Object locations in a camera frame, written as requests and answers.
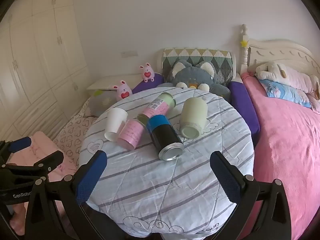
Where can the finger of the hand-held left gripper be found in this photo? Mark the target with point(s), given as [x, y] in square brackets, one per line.
[20, 143]
[42, 160]

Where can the cream wardrobe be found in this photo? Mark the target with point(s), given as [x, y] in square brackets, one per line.
[37, 55]

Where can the pink fleece blanket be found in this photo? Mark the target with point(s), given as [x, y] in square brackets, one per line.
[287, 145]

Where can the blue printed pillow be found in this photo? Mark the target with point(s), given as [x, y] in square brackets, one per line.
[282, 91]

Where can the pale green cup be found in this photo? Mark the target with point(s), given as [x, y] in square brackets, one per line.
[194, 115]

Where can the white paper cup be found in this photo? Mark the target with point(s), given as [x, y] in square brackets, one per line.
[114, 122]

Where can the pink and green labelled cup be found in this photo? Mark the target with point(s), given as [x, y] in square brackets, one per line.
[160, 105]

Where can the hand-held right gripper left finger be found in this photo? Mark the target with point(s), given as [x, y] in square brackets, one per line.
[91, 177]

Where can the striped white quilt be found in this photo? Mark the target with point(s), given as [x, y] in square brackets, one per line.
[150, 195]

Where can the heart print bed sheet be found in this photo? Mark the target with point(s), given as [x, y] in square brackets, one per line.
[72, 135]

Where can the purple bed bumper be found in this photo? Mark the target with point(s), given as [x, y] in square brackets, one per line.
[240, 97]

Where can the grey flower cushion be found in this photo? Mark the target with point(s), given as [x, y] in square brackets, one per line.
[100, 102]

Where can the grey cat plush toy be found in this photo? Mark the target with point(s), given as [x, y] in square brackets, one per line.
[191, 77]

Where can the diamond pattern cushion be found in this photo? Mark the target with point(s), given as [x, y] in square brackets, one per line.
[221, 60]

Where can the black and blue metal cup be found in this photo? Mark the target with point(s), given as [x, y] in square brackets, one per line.
[165, 136]

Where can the pink bunny toy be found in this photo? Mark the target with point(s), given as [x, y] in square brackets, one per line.
[123, 92]
[147, 73]

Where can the white nightstand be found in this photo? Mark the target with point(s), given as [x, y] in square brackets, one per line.
[107, 83]

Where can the cream wooden headboard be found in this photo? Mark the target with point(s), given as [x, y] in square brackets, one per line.
[276, 50]

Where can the pink printed cup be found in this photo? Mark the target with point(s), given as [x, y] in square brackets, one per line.
[130, 135]

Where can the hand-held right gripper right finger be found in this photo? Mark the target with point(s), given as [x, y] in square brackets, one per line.
[225, 178]

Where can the light pink folded cloth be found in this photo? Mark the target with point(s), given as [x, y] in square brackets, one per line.
[47, 142]

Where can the white and pink plush dog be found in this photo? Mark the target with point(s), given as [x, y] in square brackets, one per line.
[272, 71]

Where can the yellow star sticker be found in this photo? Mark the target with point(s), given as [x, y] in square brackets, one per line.
[244, 43]

